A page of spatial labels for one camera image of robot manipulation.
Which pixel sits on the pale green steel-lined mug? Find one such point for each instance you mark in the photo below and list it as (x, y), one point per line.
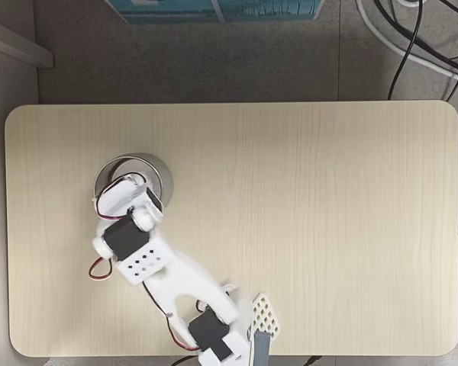
(164, 179)

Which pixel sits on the blue printed box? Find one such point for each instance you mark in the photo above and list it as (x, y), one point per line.
(164, 11)
(267, 9)

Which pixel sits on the white round plug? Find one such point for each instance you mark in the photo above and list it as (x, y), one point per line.
(409, 2)

